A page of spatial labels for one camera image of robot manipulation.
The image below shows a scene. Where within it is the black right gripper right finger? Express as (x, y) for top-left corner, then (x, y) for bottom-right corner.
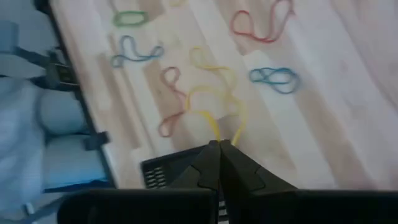
(220, 139), (398, 224)

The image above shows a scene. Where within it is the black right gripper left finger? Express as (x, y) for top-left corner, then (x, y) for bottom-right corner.
(57, 139), (222, 224)

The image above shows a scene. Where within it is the yellow rubber band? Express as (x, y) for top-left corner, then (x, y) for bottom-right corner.
(185, 85), (248, 147)
(189, 46), (237, 93)

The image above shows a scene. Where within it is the red rubber band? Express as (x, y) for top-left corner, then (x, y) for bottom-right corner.
(157, 66), (187, 138)
(229, 0), (295, 44)

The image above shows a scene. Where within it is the teal rubber band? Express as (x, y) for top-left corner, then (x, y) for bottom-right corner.
(248, 67), (301, 95)
(110, 34), (165, 68)

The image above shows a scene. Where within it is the green rubber band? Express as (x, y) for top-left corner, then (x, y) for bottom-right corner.
(111, 11), (150, 27)

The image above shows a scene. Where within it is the black slotted plastic bin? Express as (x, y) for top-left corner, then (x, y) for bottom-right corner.
(140, 144), (229, 224)

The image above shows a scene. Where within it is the black frame bracket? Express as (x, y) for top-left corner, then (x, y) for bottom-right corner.
(83, 132), (110, 150)
(46, 51), (80, 91)

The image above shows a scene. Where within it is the black aluminium table frame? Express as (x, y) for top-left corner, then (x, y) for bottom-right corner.
(32, 0), (119, 189)

